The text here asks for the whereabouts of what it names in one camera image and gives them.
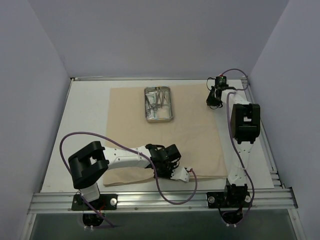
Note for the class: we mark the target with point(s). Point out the steel surgical forceps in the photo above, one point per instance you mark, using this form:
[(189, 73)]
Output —
[(160, 96)]

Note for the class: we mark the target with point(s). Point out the beige cloth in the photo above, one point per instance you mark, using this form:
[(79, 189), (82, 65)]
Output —
[(193, 128)]

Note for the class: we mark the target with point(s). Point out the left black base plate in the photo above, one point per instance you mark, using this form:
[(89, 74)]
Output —
[(106, 201)]

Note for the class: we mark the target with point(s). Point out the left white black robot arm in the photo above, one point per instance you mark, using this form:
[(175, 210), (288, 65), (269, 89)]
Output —
[(89, 163)]

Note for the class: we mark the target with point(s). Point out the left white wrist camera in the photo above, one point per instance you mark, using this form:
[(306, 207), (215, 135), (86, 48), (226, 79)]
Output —
[(181, 174)]

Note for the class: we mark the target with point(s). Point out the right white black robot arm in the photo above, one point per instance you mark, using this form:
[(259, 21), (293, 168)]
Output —
[(244, 126)]

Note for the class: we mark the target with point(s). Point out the back aluminium rail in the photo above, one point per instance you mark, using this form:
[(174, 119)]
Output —
[(134, 78)]

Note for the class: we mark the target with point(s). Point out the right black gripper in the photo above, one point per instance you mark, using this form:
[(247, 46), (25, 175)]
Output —
[(213, 98)]

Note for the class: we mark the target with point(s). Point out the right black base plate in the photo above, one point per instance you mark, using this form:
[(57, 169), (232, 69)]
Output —
[(223, 200)]

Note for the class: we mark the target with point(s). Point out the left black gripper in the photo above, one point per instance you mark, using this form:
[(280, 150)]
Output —
[(164, 169)]

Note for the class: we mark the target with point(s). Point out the steel surgical scissors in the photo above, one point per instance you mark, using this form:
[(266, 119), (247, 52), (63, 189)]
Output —
[(150, 107)]

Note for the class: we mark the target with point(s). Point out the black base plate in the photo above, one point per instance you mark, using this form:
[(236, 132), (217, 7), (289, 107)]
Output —
[(106, 201), (223, 200)]

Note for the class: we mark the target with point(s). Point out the metal instrument tray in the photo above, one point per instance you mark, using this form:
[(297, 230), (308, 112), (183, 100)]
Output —
[(150, 93)]

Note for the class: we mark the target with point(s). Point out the front aluminium rail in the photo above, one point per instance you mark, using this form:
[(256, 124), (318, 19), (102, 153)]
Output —
[(151, 201)]

